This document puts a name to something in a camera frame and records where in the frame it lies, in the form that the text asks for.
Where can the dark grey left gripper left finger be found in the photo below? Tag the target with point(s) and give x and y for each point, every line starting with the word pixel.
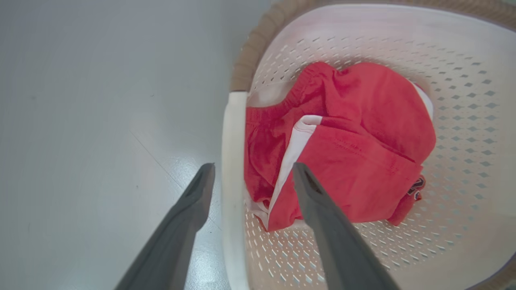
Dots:
pixel 177 237

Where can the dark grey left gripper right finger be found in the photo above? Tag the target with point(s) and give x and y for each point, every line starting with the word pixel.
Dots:
pixel 342 245

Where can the white perforated laundry basket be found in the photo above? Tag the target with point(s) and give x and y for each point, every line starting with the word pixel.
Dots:
pixel 463 121

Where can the red shorts with white stripe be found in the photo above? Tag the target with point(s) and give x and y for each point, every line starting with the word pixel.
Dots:
pixel 354 153

